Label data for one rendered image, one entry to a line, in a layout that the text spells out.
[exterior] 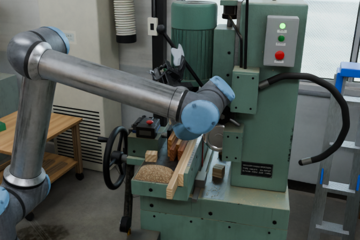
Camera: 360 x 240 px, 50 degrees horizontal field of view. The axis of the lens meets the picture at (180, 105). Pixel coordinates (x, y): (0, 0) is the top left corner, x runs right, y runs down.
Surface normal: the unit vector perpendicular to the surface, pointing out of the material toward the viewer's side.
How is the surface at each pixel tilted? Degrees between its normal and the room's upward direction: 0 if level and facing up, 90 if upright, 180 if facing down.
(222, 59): 90
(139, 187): 90
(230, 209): 90
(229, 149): 90
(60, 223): 0
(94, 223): 0
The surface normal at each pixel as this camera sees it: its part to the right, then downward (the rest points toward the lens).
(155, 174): -0.14, -0.48
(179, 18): -0.62, 0.26
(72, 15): -0.36, 0.32
